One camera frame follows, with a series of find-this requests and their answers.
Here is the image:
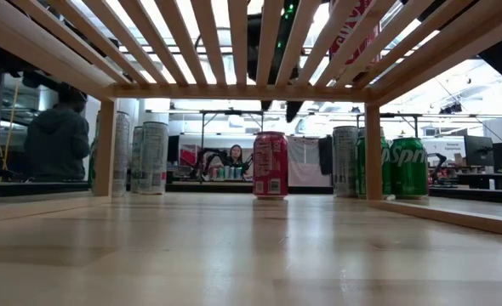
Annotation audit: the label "black metal frame stand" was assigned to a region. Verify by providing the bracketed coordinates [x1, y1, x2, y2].
[198, 109, 265, 184]
[356, 112, 420, 141]

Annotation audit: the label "black background robot arms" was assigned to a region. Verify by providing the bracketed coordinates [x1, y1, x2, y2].
[191, 147, 252, 179]

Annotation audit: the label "black ceiling spotlights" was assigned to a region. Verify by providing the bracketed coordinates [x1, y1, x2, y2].
[437, 101, 464, 116]

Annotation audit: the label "red board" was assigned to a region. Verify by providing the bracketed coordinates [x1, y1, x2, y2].
[179, 144, 202, 167]

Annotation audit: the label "dark desk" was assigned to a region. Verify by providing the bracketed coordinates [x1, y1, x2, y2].
[429, 169, 502, 191]

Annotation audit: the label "black cloth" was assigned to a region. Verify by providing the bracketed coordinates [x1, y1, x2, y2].
[317, 134, 334, 176]

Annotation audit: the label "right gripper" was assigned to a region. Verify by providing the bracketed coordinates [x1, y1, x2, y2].
[247, 0, 305, 123]

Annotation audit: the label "yellow cord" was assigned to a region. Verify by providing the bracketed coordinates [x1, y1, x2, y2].
[0, 72, 21, 172]

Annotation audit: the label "person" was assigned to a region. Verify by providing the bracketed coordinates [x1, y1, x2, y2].
[23, 82, 91, 182]
[216, 143, 252, 179]

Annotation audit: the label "red soda can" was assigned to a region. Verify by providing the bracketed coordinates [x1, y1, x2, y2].
[252, 130, 289, 201]
[328, 0, 382, 67]

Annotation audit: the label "wooden slatted shelf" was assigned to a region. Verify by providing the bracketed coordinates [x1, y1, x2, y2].
[0, 0, 502, 240]

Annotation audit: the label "pale pink cloth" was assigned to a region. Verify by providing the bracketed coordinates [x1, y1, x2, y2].
[285, 134, 333, 188]

